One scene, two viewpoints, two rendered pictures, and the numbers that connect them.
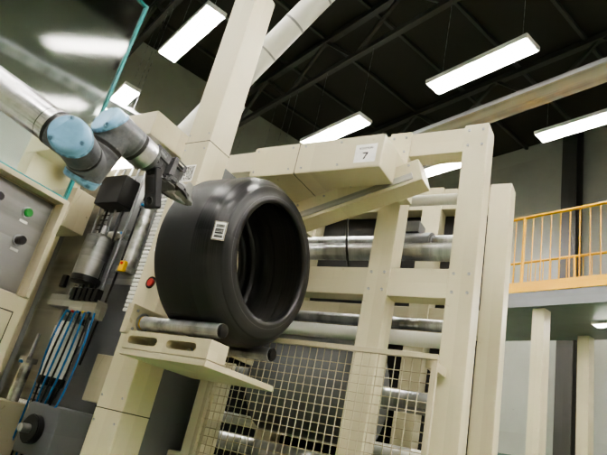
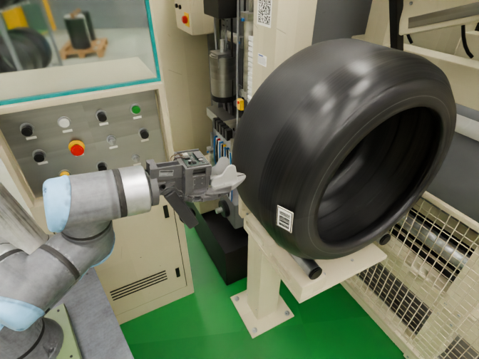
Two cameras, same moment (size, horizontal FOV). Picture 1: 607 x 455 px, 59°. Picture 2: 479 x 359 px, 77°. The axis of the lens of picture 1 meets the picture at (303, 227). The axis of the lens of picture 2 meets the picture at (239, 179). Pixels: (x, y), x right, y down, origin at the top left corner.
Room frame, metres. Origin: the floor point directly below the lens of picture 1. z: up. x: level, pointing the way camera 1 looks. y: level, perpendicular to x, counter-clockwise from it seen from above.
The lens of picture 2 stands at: (1.05, 0.10, 1.63)
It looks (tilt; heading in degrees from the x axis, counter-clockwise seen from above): 36 degrees down; 28
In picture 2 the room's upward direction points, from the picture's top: straight up
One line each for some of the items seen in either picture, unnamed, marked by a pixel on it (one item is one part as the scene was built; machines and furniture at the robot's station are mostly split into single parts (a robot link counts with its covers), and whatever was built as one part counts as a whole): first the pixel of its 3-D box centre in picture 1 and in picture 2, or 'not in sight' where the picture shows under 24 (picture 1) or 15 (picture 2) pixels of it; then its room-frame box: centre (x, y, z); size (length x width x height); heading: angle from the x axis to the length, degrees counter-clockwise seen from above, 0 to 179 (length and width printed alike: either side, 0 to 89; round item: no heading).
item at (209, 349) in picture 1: (173, 347); (279, 246); (1.72, 0.31, 0.84); 0.36 x 0.09 x 0.06; 56
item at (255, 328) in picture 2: not in sight; (261, 305); (1.97, 0.45, 0.01); 0.27 x 0.27 x 0.02; 56
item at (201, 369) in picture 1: (198, 369); (311, 240); (1.84, 0.23, 0.80); 0.37 x 0.36 x 0.02; 146
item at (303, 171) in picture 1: (326, 171); not in sight; (2.02, -0.04, 1.71); 0.61 x 0.25 x 0.15; 56
